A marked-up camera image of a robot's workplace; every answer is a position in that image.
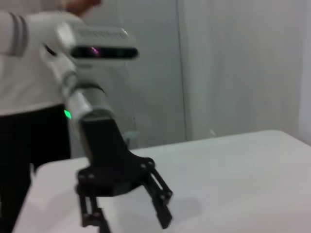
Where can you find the white sleeve with grey stripes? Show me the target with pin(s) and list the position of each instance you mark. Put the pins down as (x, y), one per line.
(18, 34)

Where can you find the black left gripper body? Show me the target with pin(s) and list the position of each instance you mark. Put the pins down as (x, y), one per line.
(104, 150)

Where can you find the person in white sweater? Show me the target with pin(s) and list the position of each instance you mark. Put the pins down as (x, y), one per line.
(26, 97)

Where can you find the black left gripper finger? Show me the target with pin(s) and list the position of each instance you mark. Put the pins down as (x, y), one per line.
(162, 201)
(90, 211)

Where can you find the person's bare hand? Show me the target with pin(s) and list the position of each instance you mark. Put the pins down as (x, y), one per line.
(82, 6)

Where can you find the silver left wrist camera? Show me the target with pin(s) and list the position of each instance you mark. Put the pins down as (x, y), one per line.
(102, 41)

